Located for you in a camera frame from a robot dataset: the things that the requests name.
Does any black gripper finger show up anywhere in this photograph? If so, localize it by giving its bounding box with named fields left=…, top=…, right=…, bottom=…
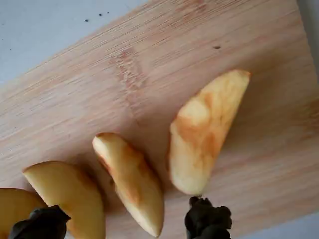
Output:
left=8, top=204, right=72, bottom=239
left=184, top=196, right=234, bottom=239

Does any yellow apple slice red skin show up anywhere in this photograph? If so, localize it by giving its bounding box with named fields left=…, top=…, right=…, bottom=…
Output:
left=91, top=132, right=165, bottom=238
left=0, top=188, right=48, bottom=237
left=167, top=69, right=251, bottom=196
left=22, top=161, right=106, bottom=239

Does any light wooden cutting board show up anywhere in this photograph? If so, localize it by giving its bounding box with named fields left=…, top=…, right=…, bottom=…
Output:
left=0, top=0, right=319, bottom=239

